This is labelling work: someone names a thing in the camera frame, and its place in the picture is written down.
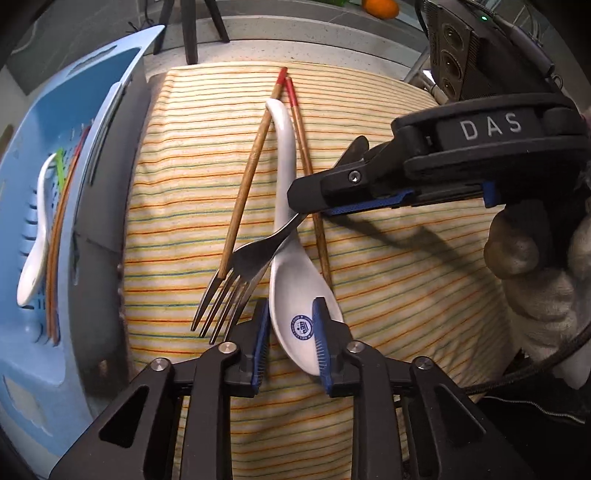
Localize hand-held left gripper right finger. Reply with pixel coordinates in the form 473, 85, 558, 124
311, 298, 534, 480

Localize yellow striped cloth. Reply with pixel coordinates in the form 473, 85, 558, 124
121, 61, 522, 462

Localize orange fruit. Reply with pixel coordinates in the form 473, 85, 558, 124
361, 0, 400, 19

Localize blue plastic drain basket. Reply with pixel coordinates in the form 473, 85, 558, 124
0, 25, 167, 478

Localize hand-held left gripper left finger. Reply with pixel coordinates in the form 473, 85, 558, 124
48, 298, 273, 480

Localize green plastic spoon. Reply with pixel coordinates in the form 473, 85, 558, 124
53, 148, 69, 192

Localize black braided cable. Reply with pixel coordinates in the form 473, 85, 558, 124
462, 318, 591, 398

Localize translucent white spoon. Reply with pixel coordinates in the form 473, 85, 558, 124
17, 154, 58, 306

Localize person's right hand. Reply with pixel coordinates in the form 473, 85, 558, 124
484, 205, 591, 389

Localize metal fork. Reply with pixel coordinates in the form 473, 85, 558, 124
191, 210, 308, 346

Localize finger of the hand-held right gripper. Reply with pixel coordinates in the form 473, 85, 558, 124
287, 152, 416, 217
339, 135, 371, 168

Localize white ceramic spoon blue logo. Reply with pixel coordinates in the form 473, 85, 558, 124
267, 98, 346, 376

